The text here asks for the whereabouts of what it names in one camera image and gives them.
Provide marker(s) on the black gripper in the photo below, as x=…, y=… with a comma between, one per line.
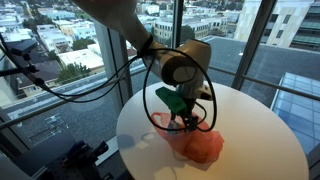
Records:
x=190, y=106

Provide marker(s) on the blue and white box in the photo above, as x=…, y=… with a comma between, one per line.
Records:
x=171, y=129

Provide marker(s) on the orange plastic bag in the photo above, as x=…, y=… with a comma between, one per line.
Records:
x=203, y=146

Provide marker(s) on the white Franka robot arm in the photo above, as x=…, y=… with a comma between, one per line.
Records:
x=113, y=16

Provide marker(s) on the wide grey window pillar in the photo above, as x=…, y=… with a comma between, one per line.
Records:
x=116, y=83

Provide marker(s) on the vertical dark window mullion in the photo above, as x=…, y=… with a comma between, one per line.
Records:
x=177, y=20

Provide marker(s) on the slanted dark window mullion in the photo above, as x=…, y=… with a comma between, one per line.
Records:
x=253, y=43

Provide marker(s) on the black mounting equipment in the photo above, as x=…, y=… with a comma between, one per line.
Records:
x=80, y=163

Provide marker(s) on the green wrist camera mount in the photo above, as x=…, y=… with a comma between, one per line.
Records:
x=171, y=98

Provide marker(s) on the dark window rail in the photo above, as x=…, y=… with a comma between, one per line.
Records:
x=266, y=83

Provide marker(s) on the long grey window rail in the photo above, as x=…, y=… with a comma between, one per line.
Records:
x=33, y=113

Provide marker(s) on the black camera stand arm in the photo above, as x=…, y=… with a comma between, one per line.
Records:
x=20, y=70

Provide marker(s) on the black camera on stand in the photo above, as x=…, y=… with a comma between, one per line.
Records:
x=23, y=46

